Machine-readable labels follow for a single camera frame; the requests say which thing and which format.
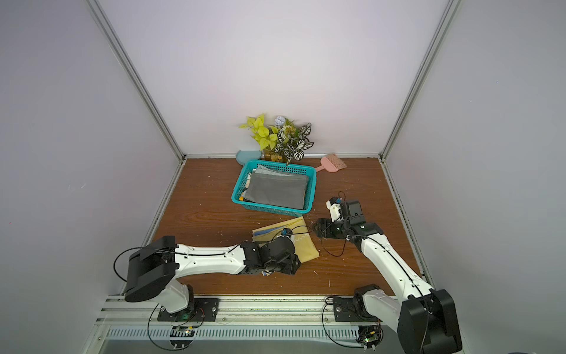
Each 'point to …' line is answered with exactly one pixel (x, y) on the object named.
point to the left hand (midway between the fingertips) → (300, 266)
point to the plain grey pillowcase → (269, 186)
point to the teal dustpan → (244, 156)
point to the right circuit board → (370, 335)
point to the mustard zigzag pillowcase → (305, 247)
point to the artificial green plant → (284, 140)
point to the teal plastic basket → (239, 191)
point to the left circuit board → (181, 336)
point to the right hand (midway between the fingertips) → (322, 223)
